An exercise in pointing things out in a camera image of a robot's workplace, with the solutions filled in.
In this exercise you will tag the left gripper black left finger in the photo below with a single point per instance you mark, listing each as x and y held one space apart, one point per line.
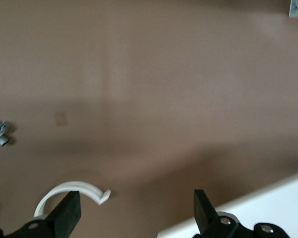
64 215

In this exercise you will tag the white drawer with tall front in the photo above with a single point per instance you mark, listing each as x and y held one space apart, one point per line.
275 203

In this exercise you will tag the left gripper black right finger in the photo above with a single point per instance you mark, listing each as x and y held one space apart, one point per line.
204 213

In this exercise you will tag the small metal blue component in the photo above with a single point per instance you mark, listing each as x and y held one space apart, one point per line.
0 134

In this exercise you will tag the white curved plastic bracket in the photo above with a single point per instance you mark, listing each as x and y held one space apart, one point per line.
89 189

